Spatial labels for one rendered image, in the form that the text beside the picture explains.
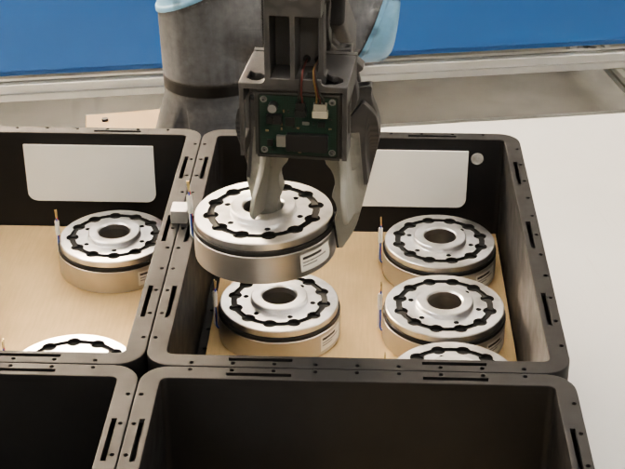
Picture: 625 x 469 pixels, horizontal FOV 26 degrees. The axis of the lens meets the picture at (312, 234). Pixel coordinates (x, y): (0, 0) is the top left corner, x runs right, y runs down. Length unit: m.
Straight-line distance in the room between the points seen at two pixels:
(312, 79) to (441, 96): 2.92
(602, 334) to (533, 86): 2.48
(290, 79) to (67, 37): 2.22
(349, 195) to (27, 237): 0.48
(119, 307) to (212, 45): 0.37
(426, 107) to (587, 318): 2.28
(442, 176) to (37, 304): 0.40
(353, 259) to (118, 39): 1.85
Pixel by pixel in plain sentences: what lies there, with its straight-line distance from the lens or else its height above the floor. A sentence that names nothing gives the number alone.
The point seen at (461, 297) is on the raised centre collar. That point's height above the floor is 0.87.
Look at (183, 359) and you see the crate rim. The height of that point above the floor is 0.93.
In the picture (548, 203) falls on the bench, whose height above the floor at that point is 0.70.
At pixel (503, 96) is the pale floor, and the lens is 3.80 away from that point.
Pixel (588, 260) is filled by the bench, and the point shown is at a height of 0.70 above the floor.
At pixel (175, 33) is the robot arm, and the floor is 0.95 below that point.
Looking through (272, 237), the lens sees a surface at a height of 1.00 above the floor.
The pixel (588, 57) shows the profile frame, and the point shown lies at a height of 0.30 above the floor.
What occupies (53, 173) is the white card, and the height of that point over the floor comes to 0.89.
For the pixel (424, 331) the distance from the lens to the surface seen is 1.11.
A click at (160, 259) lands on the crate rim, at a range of 1.08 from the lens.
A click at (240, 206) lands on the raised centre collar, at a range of 0.98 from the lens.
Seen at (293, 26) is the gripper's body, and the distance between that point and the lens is 0.85.
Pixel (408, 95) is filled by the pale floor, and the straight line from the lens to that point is 3.77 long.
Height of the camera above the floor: 1.47
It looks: 29 degrees down
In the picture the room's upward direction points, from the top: straight up
